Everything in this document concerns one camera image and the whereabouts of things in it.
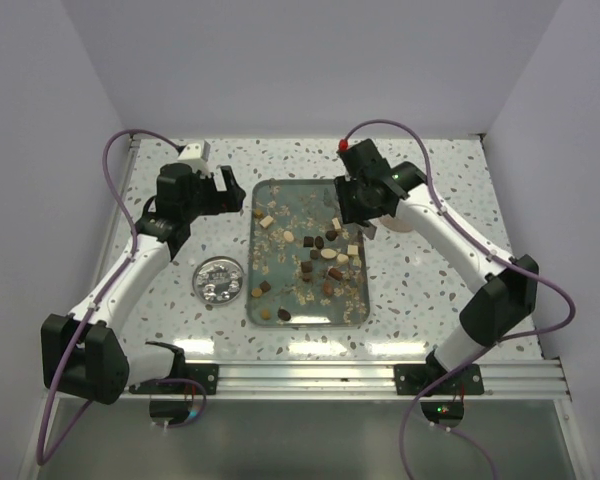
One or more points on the dark cube chocolate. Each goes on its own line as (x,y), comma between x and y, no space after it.
(306,266)

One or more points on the floral blue serving tray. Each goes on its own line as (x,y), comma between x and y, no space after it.
(296,206)

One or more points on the white oval chocolate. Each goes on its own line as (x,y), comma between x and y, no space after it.
(328,254)

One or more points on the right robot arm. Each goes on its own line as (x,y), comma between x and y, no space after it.
(504,288)

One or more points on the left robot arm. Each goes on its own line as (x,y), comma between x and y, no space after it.
(81,352)

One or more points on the silver embossed tin lid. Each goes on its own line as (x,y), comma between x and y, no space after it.
(218,281)

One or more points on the brown cube chocolate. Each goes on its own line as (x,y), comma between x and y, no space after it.
(265,287)

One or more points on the white round swirl chocolate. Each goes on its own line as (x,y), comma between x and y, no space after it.
(288,236)

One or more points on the metal serving tongs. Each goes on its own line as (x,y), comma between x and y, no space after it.
(367,231)

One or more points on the round tin container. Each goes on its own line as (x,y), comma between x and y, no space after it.
(395,224)

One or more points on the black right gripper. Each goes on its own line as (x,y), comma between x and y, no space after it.
(350,211)

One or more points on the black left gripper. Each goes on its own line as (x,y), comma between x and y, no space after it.
(228,200)

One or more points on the milk rectangular chocolate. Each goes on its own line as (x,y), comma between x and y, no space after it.
(335,273)

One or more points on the white rectangular chocolate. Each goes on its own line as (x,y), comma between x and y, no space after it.
(266,222)

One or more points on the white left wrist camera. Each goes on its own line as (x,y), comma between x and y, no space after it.
(196,156)

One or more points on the aluminium frame rail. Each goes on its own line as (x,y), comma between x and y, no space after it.
(377,380)

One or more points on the dark ridged oval chocolate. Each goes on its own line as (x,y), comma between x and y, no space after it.
(284,315)

